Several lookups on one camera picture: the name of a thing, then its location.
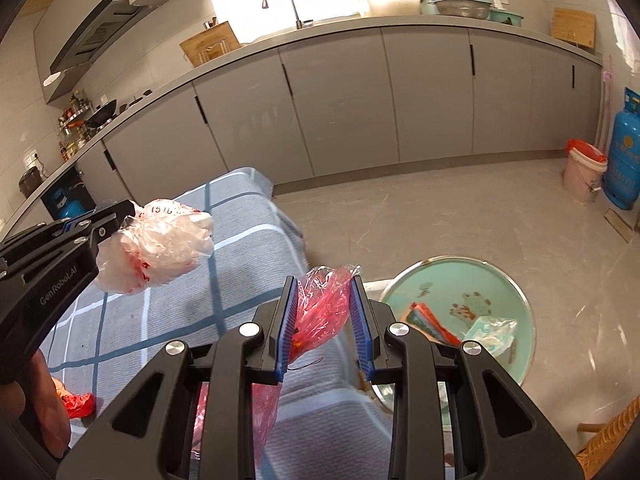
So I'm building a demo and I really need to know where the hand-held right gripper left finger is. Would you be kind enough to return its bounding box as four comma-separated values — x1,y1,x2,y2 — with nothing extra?
57,275,301,480

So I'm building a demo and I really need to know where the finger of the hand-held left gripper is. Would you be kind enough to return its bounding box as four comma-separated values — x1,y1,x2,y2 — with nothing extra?
30,199,138,233
50,217,126,273

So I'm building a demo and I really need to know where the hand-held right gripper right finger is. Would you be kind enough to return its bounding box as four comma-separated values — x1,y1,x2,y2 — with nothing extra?
349,275,586,480

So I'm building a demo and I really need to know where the red transparent plastic bag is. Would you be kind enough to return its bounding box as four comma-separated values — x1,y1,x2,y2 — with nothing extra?
192,265,362,468

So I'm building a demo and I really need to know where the clear red-printed bag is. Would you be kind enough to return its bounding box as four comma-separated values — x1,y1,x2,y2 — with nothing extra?
95,200,216,295

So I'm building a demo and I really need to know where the green enamel basin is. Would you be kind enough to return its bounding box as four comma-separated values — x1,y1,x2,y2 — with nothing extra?
370,255,536,413

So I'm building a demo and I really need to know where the green white tissue packet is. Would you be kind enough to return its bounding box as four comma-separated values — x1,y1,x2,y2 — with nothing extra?
462,316,519,358

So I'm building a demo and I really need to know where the person's left hand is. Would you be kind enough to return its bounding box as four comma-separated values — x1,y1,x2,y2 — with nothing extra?
0,347,71,461

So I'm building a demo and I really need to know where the blue gas cylinder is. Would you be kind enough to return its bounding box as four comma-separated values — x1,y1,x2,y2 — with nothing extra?
601,87,640,211
52,187,96,222

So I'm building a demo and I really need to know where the black cooking pot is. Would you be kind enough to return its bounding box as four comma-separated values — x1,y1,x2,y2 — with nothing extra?
19,166,43,198

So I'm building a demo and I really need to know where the metal spice rack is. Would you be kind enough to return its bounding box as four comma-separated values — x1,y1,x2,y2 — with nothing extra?
56,90,93,158

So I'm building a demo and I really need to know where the black wok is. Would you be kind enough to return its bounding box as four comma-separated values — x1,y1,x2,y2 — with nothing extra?
85,100,118,128

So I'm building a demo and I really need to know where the black gas stove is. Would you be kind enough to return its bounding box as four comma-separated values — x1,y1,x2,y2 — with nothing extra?
117,89,153,111

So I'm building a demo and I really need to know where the blue checked tablecloth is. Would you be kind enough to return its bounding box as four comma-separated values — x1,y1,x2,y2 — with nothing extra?
37,167,401,480

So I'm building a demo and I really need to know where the orange-red snack wrapper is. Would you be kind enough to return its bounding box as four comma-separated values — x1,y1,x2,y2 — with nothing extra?
52,377,96,418

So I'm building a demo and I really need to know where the grey range hood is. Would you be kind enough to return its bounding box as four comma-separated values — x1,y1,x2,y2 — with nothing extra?
34,0,151,106

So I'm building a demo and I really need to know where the wooden cutting board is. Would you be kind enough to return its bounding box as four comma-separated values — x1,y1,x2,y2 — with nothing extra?
180,21,243,68
551,7,597,51

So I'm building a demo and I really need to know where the grey kitchen cabinet run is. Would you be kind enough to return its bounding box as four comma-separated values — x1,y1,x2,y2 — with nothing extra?
0,15,603,241

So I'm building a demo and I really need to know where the pink bucket with red lid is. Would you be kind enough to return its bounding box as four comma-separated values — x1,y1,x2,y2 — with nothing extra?
562,138,609,205

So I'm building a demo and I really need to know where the wicker chair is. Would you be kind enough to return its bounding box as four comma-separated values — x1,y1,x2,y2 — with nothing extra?
575,395,640,480

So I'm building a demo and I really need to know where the chrome kitchen faucet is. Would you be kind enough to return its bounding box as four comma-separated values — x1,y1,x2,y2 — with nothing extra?
262,0,313,30

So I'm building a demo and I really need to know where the small cardboard piece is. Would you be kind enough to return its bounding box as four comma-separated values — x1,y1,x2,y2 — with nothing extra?
604,208,636,244

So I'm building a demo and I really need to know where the white plastic basin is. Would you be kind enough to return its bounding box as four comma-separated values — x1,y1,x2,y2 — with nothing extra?
357,0,423,18

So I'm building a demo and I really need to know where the metal bowl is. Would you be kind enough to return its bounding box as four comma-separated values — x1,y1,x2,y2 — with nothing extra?
434,0,493,20

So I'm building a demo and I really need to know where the pink pole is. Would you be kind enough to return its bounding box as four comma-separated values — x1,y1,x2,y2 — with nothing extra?
597,55,616,151

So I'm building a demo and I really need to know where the small green plastic basin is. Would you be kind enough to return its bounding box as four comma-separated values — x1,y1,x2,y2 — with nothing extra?
489,8,525,26

